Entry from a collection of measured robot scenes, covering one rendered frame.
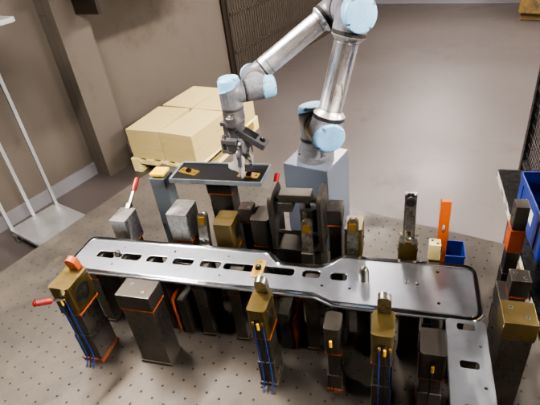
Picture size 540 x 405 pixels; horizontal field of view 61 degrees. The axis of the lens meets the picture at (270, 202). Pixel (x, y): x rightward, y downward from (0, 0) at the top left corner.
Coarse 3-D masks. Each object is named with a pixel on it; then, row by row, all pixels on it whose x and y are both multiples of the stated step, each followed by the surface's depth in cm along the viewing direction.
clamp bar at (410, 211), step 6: (408, 192) 138; (414, 192) 138; (408, 198) 135; (414, 198) 135; (408, 204) 136; (414, 204) 135; (408, 210) 140; (414, 210) 139; (408, 216) 141; (414, 216) 140; (408, 222) 142; (414, 222) 140; (408, 228) 143; (414, 228) 141; (414, 234) 142; (414, 240) 143
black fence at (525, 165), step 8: (536, 88) 211; (536, 96) 212; (536, 104) 214; (536, 112) 216; (536, 120) 218; (528, 128) 222; (536, 128) 214; (528, 136) 223; (536, 136) 213; (528, 144) 224; (536, 144) 212; (528, 152) 226; (536, 152) 212; (520, 160) 234; (528, 160) 225; (536, 160) 212; (520, 168) 233; (528, 168) 223; (536, 168) 211; (504, 240) 261
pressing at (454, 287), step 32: (96, 256) 165; (160, 256) 161; (192, 256) 159; (224, 256) 157; (256, 256) 155; (352, 256) 149; (224, 288) 145; (288, 288) 140; (320, 288) 139; (352, 288) 137; (384, 288) 136; (416, 288) 134; (448, 288) 133; (480, 320) 124
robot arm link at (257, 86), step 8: (256, 72) 156; (248, 80) 151; (256, 80) 151; (264, 80) 151; (272, 80) 151; (248, 88) 150; (256, 88) 150; (264, 88) 151; (272, 88) 152; (248, 96) 151; (256, 96) 152; (264, 96) 153
